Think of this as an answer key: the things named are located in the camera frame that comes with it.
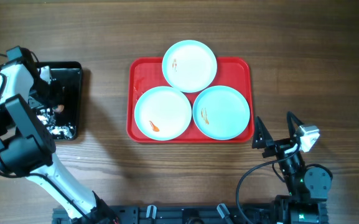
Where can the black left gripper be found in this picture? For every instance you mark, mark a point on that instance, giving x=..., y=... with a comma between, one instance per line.
x=46, y=90

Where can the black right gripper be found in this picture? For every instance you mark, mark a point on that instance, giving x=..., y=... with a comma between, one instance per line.
x=277, y=147

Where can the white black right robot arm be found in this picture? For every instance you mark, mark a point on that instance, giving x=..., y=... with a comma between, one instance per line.
x=308, y=185

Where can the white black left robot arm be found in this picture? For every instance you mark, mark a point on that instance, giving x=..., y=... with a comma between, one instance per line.
x=27, y=150

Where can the black water tray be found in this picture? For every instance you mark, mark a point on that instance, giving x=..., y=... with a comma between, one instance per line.
x=63, y=126

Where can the red plastic tray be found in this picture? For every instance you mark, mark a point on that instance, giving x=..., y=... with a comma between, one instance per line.
x=146, y=73

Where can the right light blue plate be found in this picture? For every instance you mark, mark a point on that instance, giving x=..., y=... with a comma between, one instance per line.
x=221, y=112

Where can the light blue plate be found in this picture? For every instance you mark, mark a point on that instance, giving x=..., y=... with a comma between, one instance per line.
x=221, y=112
x=162, y=113
x=189, y=66

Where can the top light blue plate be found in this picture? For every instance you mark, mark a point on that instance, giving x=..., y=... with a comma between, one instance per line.
x=189, y=66

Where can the left light blue plate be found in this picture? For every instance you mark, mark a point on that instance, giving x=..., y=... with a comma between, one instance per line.
x=162, y=113

